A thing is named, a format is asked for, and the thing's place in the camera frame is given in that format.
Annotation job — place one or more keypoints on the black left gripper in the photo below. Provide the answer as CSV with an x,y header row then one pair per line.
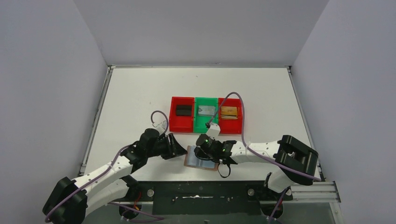
x,y
171,145

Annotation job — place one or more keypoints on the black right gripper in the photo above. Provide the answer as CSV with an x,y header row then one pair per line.
x,y
201,151

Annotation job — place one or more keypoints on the tan leather card holder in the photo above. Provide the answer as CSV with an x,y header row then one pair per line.
x,y
192,161

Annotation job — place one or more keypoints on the red bin with black card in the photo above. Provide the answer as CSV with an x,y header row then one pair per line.
x,y
181,124

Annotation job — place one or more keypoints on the green plastic bin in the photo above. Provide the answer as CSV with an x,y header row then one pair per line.
x,y
199,122

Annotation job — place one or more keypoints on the red bin with gold cards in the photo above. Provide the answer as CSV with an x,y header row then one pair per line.
x,y
230,126

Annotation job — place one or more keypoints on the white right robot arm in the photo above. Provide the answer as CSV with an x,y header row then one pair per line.
x,y
296,161

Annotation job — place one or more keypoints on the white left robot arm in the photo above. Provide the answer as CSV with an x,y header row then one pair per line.
x,y
72,200

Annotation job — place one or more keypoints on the silver card stack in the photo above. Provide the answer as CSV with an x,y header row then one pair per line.
x,y
206,110

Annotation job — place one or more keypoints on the black card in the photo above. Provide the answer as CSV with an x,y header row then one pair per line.
x,y
183,110

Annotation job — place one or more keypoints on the gold card stack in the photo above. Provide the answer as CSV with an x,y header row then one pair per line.
x,y
229,112

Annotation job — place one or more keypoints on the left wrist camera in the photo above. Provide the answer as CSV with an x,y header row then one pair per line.
x,y
161,127

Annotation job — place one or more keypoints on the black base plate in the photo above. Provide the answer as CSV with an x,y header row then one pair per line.
x,y
203,198

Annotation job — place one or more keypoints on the aluminium frame rail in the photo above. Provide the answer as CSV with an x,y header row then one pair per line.
x,y
318,192

